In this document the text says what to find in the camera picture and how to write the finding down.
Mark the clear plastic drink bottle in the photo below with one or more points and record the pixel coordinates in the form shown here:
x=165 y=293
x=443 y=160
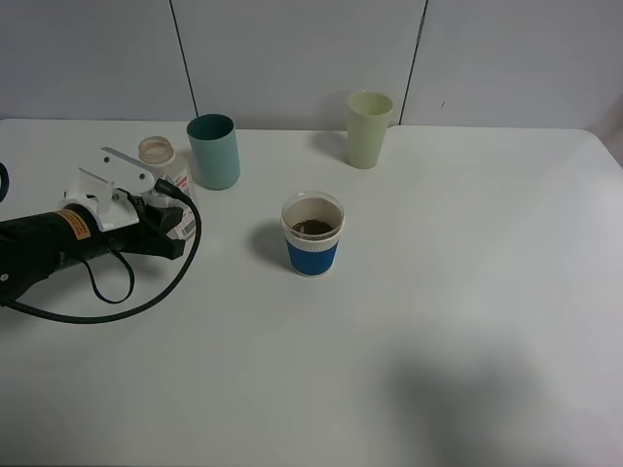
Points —
x=157 y=152

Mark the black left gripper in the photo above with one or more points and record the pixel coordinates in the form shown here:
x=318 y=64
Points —
x=74 y=235

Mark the pale green plastic cup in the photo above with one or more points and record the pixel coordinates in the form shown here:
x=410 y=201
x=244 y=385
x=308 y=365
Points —
x=368 y=119

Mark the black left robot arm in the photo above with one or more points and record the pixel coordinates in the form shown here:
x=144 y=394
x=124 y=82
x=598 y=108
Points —
x=35 y=247

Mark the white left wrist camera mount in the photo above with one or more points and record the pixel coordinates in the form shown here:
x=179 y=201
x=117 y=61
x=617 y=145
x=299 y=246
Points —
x=103 y=185

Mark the teal plastic cup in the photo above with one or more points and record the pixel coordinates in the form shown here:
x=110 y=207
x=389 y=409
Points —
x=215 y=148

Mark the blue sleeved paper cup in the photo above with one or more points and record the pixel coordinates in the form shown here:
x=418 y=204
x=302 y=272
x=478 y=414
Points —
x=312 y=223

